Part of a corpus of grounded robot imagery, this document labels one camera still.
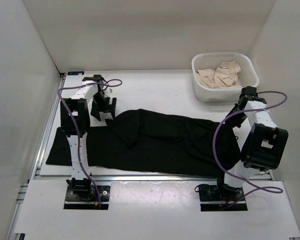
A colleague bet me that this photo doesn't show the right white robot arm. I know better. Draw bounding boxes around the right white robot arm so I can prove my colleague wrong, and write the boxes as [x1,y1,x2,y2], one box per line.
[214,86,289,200]

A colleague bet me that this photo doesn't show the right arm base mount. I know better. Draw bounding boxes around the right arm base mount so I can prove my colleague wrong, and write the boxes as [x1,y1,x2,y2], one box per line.
[194,178,248,212]

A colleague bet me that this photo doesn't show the beige trousers in basket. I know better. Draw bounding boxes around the beige trousers in basket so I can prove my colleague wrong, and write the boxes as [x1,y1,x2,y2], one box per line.
[194,60,253,90]

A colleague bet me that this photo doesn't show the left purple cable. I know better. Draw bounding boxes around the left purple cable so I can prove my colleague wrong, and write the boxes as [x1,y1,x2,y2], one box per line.
[57,78,123,210]

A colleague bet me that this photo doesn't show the white plastic basket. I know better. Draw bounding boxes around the white plastic basket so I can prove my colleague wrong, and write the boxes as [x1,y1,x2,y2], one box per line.
[191,52,260,103]

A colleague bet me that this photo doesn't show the white front cover board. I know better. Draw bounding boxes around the white front cover board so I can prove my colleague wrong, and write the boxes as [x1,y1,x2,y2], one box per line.
[14,180,300,240]

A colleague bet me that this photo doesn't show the aluminium frame rail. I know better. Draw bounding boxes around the aluminium frame rail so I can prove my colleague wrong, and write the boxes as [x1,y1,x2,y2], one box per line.
[4,69,300,240]

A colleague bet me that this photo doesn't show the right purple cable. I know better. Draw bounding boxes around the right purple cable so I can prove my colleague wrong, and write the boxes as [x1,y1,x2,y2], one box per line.
[212,90,289,210]

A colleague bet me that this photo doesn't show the purple cable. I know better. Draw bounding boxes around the purple cable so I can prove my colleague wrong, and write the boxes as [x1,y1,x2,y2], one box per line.
[212,90,289,210]
[57,78,123,210]

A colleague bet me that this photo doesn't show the black trousers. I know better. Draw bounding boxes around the black trousers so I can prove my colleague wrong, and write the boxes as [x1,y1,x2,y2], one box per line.
[44,107,242,177]

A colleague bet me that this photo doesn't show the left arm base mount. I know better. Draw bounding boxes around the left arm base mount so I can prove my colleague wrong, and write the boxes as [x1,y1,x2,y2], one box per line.
[63,180,111,210]

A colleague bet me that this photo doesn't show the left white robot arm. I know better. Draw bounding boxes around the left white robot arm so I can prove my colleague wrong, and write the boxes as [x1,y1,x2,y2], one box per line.
[57,74,122,207]

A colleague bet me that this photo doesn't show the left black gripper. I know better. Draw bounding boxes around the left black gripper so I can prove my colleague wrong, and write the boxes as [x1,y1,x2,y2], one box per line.
[91,92,117,121]

